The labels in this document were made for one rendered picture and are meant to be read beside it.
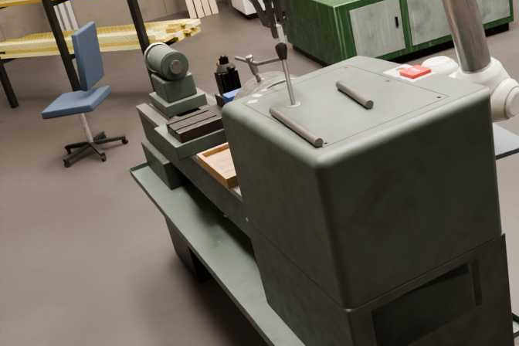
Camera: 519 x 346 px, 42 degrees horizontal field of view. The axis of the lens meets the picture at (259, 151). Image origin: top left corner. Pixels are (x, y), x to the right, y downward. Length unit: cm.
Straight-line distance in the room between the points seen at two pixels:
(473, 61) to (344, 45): 345
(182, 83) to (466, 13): 145
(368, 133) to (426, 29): 452
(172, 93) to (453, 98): 178
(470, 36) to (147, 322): 198
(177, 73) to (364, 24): 286
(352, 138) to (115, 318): 217
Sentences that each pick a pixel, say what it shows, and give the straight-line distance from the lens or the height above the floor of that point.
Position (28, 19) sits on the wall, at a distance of 1060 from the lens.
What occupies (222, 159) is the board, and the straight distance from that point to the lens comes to 247.
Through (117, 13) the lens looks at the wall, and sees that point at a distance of 1058.
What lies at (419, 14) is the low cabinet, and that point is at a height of 39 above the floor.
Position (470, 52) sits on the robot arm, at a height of 115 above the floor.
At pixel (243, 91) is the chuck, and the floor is 121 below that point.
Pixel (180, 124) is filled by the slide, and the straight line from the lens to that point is 268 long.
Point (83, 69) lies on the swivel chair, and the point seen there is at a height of 71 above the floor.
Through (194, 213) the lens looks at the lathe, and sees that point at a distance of 291.
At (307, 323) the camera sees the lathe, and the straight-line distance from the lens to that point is 193.
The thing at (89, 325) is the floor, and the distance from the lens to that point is 345.
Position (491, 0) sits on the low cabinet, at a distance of 628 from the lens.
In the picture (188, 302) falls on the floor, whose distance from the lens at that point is 334.
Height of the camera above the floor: 184
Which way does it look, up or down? 23 degrees down
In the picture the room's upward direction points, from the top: 13 degrees counter-clockwise
